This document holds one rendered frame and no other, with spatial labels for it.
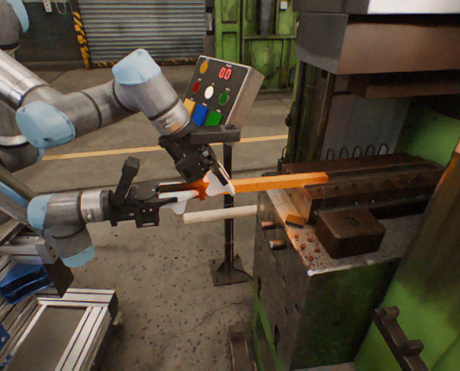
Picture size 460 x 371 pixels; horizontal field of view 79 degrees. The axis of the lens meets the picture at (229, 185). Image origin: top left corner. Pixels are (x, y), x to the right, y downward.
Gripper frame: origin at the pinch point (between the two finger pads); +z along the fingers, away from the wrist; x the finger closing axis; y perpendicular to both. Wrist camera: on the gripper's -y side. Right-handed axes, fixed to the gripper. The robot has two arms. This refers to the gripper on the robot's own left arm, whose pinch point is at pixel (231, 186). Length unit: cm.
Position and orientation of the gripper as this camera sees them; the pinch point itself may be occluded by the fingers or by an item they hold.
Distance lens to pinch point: 68.9
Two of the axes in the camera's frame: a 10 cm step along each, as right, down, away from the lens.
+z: 4.8, 6.8, 5.5
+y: -8.5, 5.1, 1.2
